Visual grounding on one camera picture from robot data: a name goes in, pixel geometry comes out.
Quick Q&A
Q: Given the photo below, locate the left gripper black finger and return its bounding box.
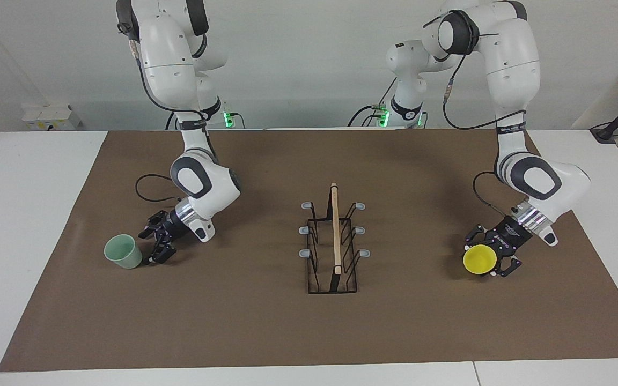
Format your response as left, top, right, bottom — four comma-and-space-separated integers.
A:
494, 253, 523, 278
463, 224, 495, 250

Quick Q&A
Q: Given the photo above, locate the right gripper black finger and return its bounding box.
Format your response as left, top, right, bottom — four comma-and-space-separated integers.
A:
145, 241, 177, 264
138, 212, 167, 239

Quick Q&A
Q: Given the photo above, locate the yellow plastic cup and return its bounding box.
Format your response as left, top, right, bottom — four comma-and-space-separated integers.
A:
463, 244, 498, 275

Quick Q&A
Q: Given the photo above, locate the pale green plastic cup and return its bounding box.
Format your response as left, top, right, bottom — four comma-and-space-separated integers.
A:
104, 234, 143, 270

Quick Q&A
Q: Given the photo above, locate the brown table mat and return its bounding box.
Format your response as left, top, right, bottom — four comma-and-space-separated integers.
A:
0, 128, 618, 372

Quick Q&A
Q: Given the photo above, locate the white power strip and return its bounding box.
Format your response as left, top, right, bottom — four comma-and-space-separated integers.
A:
21, 103, 82, 131

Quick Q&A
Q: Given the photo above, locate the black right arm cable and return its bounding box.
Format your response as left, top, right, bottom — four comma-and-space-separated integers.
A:
124, 21, 205, 203

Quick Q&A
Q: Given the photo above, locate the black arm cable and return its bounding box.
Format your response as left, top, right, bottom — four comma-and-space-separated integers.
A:
124, 21, 205, 203
442, 51, 527, 216

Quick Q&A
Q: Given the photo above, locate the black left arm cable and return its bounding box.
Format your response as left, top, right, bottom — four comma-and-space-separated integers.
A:
442, 51, 527, 216

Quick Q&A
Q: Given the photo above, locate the black wire cup rack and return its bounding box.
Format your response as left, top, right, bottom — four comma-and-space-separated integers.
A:
299, 182, 371, 295

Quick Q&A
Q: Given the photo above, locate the black base cable bundle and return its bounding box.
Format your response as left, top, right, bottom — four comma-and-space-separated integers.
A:
348, 80, 398, 128

